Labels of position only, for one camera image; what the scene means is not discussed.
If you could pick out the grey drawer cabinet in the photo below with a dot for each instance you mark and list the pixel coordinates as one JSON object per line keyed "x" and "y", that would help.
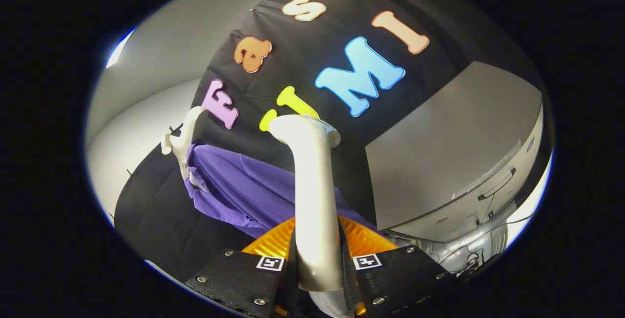
{"x": 439, "y": 137}

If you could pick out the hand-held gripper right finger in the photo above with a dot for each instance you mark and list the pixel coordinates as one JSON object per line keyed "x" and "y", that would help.
{"x": 400, "y": 274}

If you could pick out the white garment steamer head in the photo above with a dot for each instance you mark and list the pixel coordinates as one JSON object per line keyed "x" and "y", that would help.
{"x": 315, "y": 201}

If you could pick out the black quilted side curtain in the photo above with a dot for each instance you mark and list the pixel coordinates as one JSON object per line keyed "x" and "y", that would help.
{"x": 161, "y": 210}

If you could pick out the purple jacket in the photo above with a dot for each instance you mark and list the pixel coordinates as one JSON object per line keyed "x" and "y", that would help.
{"x": 244, "y": 191}

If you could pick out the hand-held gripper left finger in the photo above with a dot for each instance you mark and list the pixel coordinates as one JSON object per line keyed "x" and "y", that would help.
{"x": 239, "y": 274}

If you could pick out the white clothes hanger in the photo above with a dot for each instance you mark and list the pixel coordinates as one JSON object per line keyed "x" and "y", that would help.
{"x": 188, "y": 132}

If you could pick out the large ceiling light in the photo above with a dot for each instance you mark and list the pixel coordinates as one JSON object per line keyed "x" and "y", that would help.
{"x": 119, "y": 49}

